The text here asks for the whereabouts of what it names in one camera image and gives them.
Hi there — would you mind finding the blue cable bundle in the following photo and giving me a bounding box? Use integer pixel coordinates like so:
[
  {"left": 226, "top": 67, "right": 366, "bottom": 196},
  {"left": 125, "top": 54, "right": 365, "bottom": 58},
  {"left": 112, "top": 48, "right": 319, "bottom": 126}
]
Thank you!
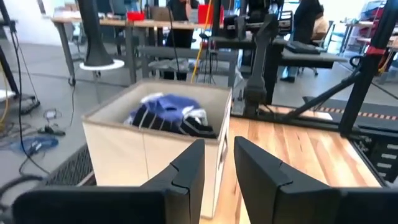
[{"left": 11, "top": 135, "right": 60, "bottom": 156}]

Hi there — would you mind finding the small red bin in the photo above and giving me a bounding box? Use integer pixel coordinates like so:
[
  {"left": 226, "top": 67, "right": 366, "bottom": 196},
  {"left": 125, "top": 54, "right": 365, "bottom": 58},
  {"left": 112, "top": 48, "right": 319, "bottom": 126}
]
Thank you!
[{"left": 126, "top": 11, "right": 146, "bottom": 22}]

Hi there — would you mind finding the black ribbed floor mat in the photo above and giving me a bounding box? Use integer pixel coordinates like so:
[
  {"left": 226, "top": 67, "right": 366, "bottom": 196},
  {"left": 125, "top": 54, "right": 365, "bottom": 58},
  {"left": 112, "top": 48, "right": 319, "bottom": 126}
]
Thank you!
[{"left": 46, "top": 144, "right": 96, "bottom": 187}]

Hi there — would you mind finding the black tripod stand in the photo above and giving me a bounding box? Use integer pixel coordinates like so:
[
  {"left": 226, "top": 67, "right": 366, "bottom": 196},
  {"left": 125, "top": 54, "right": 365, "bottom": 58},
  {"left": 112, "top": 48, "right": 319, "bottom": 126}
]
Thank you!
[{"left": 0, "top": 0, "right": 41, "bottom": 114}]

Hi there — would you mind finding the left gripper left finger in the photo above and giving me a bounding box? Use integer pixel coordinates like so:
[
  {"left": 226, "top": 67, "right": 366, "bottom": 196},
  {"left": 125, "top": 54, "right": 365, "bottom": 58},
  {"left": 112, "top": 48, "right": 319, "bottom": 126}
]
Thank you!
[{"left": 12, "top": 139, "right": 206, "bottom": 224}]

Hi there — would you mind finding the black cable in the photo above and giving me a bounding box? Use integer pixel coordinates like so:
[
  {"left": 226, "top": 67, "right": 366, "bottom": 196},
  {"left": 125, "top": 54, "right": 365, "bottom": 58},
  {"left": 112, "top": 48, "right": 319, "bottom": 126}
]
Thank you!
[{"left": 0, "top": 174, "right": 44, "bottom": 224}]

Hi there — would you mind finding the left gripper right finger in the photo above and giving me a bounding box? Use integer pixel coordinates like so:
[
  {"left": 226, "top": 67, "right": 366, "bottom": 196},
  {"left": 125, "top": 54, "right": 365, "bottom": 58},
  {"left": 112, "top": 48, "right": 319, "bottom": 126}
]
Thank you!
[{"left": 233, "top": 136, "right": 398, "bottom": 224}]

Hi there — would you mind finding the hazard-striped floor ramp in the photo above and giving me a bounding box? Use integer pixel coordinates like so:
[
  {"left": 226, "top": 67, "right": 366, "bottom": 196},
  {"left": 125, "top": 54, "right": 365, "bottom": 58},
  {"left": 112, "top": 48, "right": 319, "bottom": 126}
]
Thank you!
[{"left": 303, "top": 95, "right": 398, "bottom": 131}]

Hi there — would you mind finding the black power adapter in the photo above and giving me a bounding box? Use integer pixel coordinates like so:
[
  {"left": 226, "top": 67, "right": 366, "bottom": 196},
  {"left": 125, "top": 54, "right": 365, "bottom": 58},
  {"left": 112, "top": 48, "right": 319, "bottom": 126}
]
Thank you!
[{"left": 37, "top": 124, "right": 67, "bottom": 137}]

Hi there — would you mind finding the wooden table with grey legs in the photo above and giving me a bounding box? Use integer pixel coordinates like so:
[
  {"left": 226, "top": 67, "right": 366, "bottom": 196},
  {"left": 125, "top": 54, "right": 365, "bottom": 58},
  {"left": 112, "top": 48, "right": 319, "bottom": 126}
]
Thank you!
[{"left": 51, "top": 17, "right": 224, "bottom": 86}]

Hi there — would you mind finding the yellow cable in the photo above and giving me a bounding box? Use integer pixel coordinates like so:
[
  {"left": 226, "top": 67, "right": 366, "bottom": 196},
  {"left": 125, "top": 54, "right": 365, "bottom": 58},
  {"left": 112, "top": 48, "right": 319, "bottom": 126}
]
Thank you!
[{"left": 190, "top": 0, "right": 213, "bottom": 83}]

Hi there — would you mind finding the black white-striped garment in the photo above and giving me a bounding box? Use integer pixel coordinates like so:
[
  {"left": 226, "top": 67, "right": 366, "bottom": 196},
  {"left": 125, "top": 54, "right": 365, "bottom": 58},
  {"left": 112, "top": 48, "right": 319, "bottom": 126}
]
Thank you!
[{"left": 124, "top": 105, "right": 218, "bottom": 140}]

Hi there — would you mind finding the blue fleece cloth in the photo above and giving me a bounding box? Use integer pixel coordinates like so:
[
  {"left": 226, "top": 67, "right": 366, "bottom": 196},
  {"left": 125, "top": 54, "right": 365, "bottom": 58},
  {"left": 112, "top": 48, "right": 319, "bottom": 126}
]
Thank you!
[{"left": 130, "top": 93, "right": 203, "bottom": 124}]

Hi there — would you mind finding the cardboard box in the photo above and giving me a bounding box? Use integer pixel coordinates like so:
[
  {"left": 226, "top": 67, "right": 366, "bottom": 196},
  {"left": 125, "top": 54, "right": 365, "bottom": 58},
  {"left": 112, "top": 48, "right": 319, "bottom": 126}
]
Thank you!
[
  {"left": 150, "top": 6, "right": 175, "bottom": 22},
  {"left": 81, "top": 79, "right": 233, "bottom": 218}
]

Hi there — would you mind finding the person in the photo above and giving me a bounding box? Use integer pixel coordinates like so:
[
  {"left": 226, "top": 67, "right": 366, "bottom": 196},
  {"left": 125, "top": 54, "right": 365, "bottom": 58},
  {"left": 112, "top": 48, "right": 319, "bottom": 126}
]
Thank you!
[
  {"left": 164, "top": 0, "right": 195, "bottom": 82},
  {"left": 281, "top": 0, "right": 330, "bottom": 83}
]

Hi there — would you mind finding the black metal table frame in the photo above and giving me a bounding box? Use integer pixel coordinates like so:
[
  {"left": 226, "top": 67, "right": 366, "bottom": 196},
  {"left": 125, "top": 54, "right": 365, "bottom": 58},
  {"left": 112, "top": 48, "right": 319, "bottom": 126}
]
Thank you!
[{"left": 214, "top": 0, "right": 398, "bottom": 187}]

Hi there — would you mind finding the red tape band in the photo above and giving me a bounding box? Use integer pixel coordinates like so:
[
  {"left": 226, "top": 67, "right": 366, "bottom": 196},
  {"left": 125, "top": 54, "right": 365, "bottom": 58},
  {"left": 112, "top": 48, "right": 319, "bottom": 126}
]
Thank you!
[{"left": 366, "top": 45, "right": 386, "bottom": 56}]

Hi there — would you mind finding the large red bin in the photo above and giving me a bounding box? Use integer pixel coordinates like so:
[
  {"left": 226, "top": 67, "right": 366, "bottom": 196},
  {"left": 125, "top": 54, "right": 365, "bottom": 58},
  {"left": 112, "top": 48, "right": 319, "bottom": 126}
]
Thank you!
[{"left": 197, "top": 3, "right": 224, "bottom": 25}]

